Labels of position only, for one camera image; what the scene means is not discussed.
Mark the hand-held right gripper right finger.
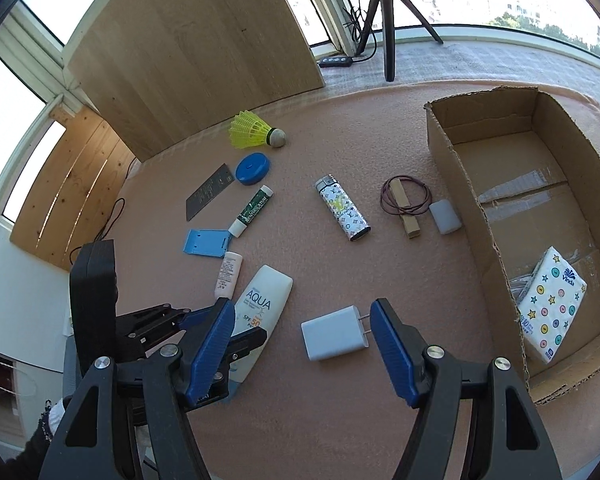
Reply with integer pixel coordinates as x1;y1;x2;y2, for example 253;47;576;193
369;298;564;480

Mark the yellow shuttlecock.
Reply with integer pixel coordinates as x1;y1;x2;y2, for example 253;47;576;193
228;109;287;151

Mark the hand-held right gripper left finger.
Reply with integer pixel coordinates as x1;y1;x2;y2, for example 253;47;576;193
39;298;237;480

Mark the cardboard box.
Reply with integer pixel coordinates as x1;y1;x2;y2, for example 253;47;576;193
424;86;600;406

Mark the blue plastic phone stand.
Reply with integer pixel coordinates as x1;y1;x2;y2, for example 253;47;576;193
182;228;232;259

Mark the wooden clothespin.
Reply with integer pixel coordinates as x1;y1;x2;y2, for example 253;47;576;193
389;180;422;239

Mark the white sunscreen bottle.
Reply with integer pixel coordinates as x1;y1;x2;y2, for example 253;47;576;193
220;264;294;401

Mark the small white cream tube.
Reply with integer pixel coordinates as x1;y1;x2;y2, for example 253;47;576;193
214;252;244;298

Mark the black card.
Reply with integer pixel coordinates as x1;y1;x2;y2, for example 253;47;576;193
185;164;233;222

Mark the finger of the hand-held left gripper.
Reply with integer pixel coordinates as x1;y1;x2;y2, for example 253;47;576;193
200;328;269;407
116;302;220;342

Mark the white charger plug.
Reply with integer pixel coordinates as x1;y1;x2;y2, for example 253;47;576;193
301;305;372;363

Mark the pine slat panel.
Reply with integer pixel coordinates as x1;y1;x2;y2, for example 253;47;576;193
10;105;137;272

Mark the black tripod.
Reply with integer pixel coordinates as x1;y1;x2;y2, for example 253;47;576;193
355;0;445;83

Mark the brown rubber band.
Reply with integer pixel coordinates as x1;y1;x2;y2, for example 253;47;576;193
380;175;431;216

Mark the person's left forearm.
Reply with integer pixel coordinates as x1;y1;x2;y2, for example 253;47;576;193
2;407;58;480

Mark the patterned tissue pack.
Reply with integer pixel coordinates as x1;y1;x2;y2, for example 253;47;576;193
516;246;588;365

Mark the blue round lid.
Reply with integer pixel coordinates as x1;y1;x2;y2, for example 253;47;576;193
235;152;271;185

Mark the green lip balm tube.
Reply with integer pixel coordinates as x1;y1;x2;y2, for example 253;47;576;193
228;185;274;238

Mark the grey eraser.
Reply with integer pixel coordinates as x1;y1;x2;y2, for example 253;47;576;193
428;199;462;235

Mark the light wooden board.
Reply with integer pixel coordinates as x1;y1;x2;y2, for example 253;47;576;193
62;0;326;163

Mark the person's left hand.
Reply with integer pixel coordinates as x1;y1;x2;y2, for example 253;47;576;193
49;397;74;437

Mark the patterned lighter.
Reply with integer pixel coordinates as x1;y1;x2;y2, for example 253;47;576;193
315;174;372;242

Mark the thin black cable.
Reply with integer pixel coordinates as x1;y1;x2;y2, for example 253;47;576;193
69;157;137;266

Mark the white window frame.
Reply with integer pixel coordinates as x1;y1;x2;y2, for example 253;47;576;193
0;0;600;221

